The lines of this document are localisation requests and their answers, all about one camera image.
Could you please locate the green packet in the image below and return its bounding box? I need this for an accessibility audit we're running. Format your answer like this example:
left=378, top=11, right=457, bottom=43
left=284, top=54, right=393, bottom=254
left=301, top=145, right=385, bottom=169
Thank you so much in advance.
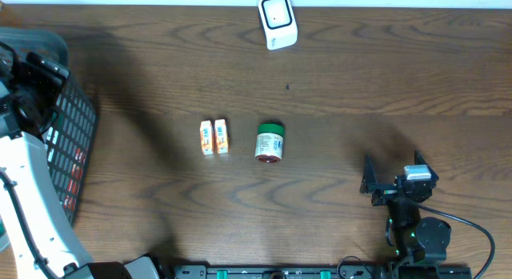
left=254, top=123, right=285, bottom=163

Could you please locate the orange tissue pack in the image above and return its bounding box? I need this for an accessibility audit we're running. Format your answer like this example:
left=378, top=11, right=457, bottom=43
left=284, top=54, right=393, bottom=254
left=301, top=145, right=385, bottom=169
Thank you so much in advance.
left=199, top=121, right=214, bottom=155
left=214, top=119, right=229, bottom=154

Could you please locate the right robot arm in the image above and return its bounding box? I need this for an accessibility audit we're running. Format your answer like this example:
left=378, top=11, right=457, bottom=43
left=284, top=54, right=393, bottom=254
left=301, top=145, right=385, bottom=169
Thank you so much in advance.
left=359, top=151, right=451, bottom=278

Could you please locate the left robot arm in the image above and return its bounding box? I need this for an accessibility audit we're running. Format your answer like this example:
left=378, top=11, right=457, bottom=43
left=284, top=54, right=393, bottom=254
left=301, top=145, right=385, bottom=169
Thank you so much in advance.
left=1, top=42, right=164, bottom=278

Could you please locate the white barcode scanner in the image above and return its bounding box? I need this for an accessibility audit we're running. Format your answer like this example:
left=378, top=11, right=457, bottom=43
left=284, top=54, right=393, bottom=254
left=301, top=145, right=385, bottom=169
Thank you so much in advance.
left=258, top=0, right=298, bottom=50

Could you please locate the grey plastic mesh basket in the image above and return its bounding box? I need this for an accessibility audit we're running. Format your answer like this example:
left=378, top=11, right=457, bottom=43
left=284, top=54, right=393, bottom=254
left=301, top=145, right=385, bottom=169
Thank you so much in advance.
left=1, top=27, right=98, bottom=223

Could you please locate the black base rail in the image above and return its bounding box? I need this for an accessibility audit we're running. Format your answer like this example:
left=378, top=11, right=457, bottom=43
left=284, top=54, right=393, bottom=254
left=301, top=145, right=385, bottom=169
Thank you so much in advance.
left=171, top=264, right=473, bottom=279

